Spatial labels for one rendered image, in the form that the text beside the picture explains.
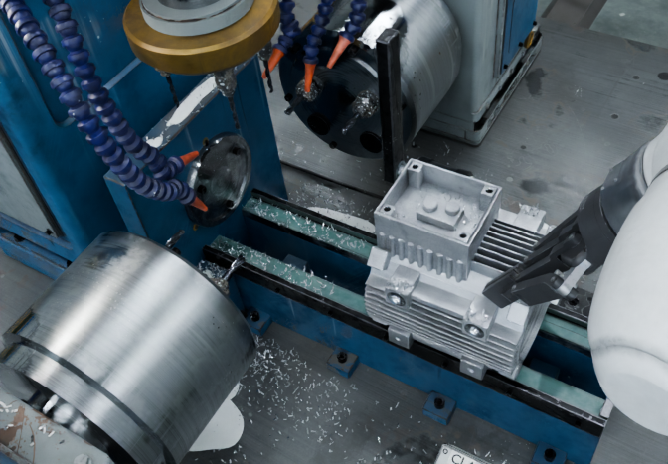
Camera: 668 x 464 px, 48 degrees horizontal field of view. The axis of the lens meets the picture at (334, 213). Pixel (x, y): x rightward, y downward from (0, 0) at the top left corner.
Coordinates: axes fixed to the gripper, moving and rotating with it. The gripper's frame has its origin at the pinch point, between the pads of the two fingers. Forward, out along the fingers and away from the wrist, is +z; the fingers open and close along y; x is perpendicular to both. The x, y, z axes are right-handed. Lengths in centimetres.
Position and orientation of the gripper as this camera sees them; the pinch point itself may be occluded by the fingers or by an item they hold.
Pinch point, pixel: (510, 286)
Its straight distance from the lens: 85.0
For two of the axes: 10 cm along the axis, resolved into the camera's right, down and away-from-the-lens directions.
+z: -3.5, 4.0, 8.5
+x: 7.9, 6.1, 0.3
